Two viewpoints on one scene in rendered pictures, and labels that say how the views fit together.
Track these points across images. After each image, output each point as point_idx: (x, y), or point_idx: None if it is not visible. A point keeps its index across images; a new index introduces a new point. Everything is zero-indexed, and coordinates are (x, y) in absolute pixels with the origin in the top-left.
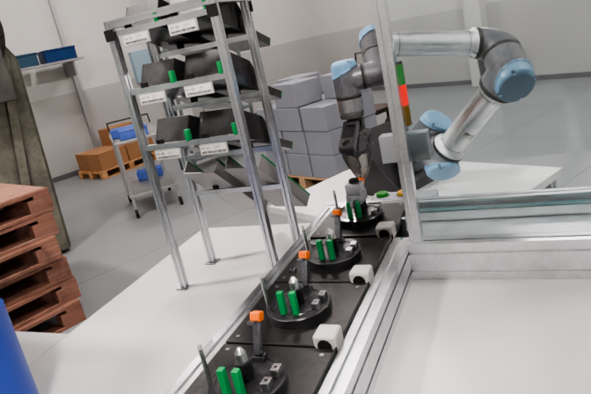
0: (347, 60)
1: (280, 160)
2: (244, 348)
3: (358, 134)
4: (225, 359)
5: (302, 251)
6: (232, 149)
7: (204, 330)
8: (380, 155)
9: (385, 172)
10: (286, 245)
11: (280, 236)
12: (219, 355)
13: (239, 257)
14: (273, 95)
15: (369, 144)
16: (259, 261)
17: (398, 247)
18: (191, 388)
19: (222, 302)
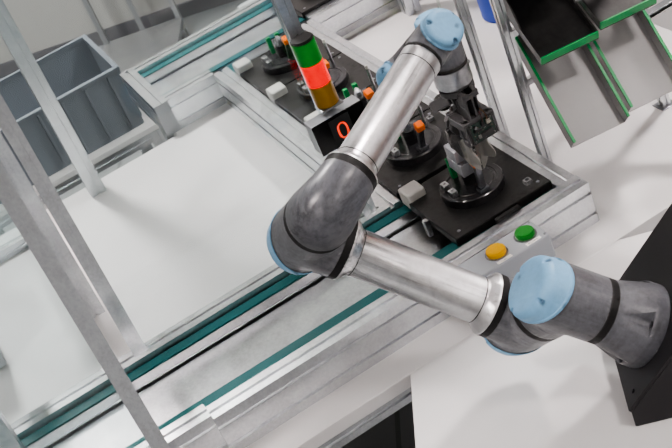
0: (418, 18)
1: (506, 53)
2: (362, 86)
3: (443, 106)
4: (364, 77)
5: (370, 90)
6: (578, 1)
7: (500, 97)
8: (648, 260)
9: (623, 276)
10: (615, 170)
11: (660, 170)
12: (372, 75)
13: (642, 127)
14: None
15: (446, 132)
16: (601, 142)
17: (377, 196)
18: (357, 64)
19: (537, 109)
